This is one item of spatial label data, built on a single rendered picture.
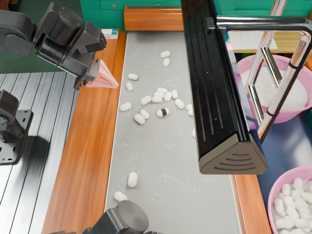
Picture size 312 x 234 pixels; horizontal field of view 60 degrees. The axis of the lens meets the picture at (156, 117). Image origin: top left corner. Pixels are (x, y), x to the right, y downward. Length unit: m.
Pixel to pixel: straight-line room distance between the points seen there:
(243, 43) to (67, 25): 0.64
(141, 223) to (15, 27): 0.45
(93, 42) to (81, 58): 0.06
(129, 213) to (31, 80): 0.78
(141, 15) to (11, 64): 1.59
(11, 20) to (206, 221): 0.59
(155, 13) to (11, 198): 0.72
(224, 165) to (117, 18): 0.86
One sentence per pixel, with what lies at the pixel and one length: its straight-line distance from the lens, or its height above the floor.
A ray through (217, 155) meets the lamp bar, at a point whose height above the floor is 1.08.
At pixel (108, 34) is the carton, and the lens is 1.05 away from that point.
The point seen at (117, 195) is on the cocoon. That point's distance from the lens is 0.64.
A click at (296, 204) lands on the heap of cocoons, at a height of 0.73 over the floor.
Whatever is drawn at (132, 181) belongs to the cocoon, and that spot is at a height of 0.76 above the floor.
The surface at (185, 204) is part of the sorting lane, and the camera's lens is 0.65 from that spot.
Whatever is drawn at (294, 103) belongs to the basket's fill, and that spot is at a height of 0.73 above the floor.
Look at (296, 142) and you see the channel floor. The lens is 0.92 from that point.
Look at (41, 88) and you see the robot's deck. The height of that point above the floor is 0.67.
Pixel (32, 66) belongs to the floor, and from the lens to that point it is 2.33.
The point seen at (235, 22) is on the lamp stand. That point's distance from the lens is 0.46.
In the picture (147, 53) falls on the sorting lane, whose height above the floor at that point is 0.74.
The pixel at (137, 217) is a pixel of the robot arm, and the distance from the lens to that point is 0.43.
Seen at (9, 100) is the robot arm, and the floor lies 0.81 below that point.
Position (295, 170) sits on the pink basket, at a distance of 0.74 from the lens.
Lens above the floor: 1.34
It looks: 50 degrees down
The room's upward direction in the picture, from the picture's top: straight up
